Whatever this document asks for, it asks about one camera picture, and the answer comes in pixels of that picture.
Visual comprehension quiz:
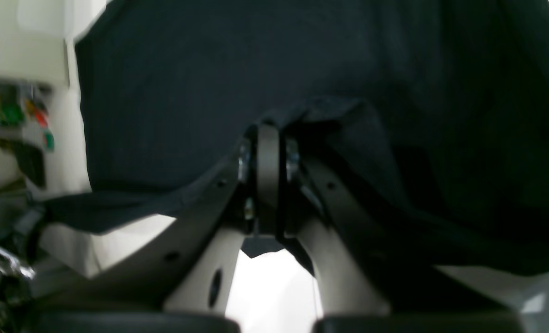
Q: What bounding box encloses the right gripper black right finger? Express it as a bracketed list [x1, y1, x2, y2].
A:
[284, 136, 524, 333]

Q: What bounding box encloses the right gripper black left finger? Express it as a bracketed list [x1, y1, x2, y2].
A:
[39, 125, 280, 333]

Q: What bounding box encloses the black T-shirt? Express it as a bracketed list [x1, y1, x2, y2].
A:
[48, 0, 549, 276]

